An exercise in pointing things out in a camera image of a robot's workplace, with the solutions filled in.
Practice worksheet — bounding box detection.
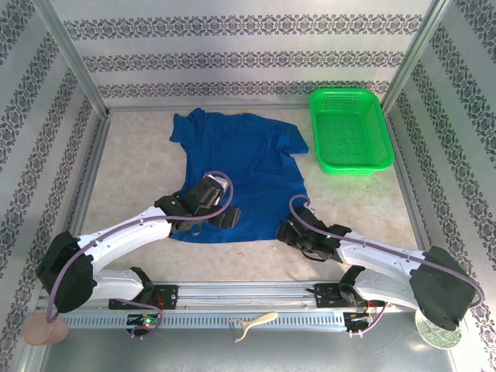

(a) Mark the pink translucent cup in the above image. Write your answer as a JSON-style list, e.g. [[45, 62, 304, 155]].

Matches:
[[23, 313, 71, 346]]

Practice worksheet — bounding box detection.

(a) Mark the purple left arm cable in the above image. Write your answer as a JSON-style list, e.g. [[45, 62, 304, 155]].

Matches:
[[45, 170, 234, 339]]

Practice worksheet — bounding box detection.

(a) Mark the round green patterned disc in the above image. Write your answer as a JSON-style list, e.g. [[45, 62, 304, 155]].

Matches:
[[415, 309, 464, 350]]

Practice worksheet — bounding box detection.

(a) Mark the left aluminium side rail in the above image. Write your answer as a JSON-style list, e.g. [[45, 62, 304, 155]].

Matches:
[[52, 114, 113, 283]]

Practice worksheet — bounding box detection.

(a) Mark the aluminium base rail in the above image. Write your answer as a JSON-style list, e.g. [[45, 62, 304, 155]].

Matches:
[[36, 281, 460, 311]]

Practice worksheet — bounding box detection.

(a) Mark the blue t-shirt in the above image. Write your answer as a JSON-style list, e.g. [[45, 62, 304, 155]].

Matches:
[[169, 107, 310, 245]]

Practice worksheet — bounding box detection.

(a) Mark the aluminium corner post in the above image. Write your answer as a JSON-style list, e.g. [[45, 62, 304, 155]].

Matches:
[[378, 0, 455, 116], [33, 0, 113, 119]]

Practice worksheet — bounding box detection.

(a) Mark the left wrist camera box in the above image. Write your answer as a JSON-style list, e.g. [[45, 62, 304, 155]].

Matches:
[[203, 173, 230, 191]]

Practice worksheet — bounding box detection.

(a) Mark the cream plastic peeler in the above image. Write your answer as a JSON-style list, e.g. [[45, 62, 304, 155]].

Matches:
[[229, 312, 279, 343]]

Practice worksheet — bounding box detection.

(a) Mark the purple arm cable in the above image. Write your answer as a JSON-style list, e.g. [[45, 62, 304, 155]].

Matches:
[[288, 193, 485, 337], [45, 170, 234, 339]]

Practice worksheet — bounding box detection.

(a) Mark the aluminium back rail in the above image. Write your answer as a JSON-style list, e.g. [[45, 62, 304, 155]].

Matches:
[[106, 101, 311, 114]]

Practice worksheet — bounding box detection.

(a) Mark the slotted grey cable duct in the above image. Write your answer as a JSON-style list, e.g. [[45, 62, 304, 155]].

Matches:
[[61, 312, 346, 329]]

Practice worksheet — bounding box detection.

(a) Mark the right aluminium corner post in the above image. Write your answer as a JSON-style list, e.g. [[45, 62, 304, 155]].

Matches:
[[378, 0, 455, 116]]

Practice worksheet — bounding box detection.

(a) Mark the aluminium side rail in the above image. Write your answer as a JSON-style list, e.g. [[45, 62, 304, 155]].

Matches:
[[379, 112, 453, 281], [52, 114, 113, 283]]

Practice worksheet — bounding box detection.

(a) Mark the green plastic mesh basket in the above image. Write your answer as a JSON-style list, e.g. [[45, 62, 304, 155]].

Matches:
[[308, 88, 395, 176]]

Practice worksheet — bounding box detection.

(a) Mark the right aluminium side rail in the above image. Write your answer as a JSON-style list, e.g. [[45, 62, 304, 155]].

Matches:
[[379, 112, 453, 281]]

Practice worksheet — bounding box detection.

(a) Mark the left aluminium corner post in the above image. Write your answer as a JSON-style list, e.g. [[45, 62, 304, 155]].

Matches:
[[33, 0, 113, 119]]

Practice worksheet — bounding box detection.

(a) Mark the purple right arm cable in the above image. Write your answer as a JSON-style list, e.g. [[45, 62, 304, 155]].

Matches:
[[288, 193, 485, 337]]

